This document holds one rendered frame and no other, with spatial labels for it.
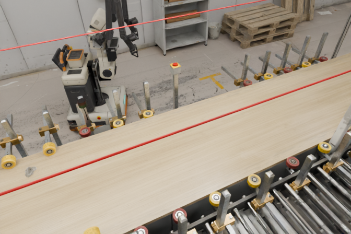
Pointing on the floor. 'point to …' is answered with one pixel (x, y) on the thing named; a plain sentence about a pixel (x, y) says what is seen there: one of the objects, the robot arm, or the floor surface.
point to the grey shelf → (161, 37)
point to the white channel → (345, 123)
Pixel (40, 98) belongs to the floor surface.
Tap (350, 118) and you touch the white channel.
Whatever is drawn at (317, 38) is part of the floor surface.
